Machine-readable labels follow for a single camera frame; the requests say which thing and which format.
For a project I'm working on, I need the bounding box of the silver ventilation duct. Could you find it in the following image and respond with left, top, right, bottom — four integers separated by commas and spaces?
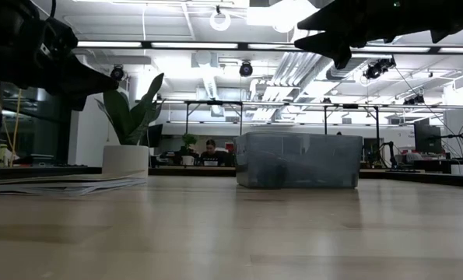
324, 46, 376, 82

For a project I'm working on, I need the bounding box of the teal Arcadia card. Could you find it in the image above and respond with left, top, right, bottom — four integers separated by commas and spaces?
0, 170, 149, 197

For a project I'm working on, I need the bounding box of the black ceiling spotlight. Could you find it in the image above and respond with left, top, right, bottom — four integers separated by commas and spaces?
238, 60, 254, 78
110, 64, 125, 82
363, 57, 397, 81
403, 93, 426, 107

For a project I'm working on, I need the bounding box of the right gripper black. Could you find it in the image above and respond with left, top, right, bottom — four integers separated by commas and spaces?
293, 0, 431, 71

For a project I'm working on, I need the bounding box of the yellow hanging rope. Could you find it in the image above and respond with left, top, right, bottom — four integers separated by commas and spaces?
0, 79, 24, 166

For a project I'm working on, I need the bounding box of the white ring pendant lamp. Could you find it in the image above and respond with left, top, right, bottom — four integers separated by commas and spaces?
209, 5, 233, 33

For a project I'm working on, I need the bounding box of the small green potted plant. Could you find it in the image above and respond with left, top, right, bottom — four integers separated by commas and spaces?
180, 132, 198, 166

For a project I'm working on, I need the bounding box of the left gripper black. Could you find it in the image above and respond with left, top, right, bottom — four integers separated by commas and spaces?
0, 0, 120, 112

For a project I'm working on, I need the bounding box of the snake plant in white pot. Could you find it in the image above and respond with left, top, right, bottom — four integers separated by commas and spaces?
94, 72, 166, 178

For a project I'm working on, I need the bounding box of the white bottle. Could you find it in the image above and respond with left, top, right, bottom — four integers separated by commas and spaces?
0, 143, 20, 170

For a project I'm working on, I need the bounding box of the long linear ceiling light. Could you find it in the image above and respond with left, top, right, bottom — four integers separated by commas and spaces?
76, 39, 463, 56

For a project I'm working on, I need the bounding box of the translucent grey plastic bin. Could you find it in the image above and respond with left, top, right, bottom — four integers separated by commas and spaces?
233, 131, 364, 191

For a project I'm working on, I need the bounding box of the person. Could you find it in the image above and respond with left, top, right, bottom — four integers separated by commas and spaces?
199, 138, 229, 168

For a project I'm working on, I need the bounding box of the black computer monitor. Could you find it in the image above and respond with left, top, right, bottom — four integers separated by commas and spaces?
413, 123, 444, 155
148, 123, 164, 149

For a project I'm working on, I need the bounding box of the black metal rig frame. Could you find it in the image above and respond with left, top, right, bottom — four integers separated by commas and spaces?
322, 103, 381, 157
184, 100, 244, 140

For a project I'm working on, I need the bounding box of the black aluminium table frame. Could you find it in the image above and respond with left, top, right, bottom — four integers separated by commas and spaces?
0, 165, 463, 190

